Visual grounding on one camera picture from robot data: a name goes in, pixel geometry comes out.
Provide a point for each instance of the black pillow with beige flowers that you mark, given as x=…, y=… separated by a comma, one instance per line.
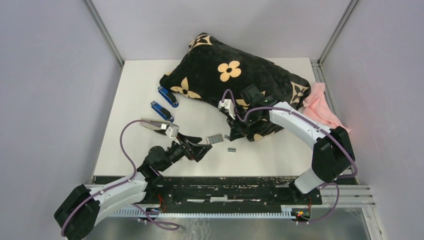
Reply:
x=210, y=67

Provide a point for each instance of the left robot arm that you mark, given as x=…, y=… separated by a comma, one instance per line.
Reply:
x=85, y=207

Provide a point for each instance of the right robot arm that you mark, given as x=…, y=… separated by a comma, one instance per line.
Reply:
x=332, y=153

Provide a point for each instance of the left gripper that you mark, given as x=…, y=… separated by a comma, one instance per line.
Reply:
x=196, y=152

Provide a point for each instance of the pink cloth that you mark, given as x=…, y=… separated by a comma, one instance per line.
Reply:
x=317, y=109

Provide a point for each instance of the box of staples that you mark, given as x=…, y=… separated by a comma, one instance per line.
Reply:
x=215, y=139

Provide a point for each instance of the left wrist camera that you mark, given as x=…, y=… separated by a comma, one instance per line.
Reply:
x=170, y=129

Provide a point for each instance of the blue stapler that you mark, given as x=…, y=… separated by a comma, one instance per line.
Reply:
x=168, y=96
x=163, y=112

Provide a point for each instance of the white cable duct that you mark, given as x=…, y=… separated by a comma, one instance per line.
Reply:
x=134, y=212

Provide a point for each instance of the grey beige stapler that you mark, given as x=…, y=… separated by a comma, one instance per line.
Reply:
x=158, y=126

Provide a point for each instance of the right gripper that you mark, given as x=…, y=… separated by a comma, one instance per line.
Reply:
x=235, y=132

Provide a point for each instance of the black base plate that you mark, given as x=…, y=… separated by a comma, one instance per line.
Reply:
x=226, y=195

